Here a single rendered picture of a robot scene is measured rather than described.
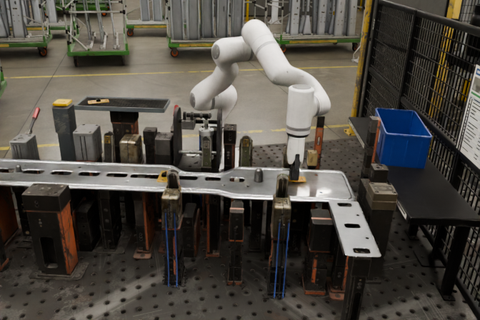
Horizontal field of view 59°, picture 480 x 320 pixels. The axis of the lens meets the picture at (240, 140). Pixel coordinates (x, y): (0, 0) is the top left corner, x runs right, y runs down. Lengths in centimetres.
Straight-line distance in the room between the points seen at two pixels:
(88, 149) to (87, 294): 53
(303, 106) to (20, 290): 111
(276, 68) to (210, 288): 78
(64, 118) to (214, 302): 98
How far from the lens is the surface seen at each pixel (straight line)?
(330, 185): 155
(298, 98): 138
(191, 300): 149
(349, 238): 129
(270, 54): 151
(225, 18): 877
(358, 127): 204
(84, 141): 172
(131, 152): 168
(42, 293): 162
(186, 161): 175
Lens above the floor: 172
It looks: 23 degrees down
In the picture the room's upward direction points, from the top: 2 degrees clockwise
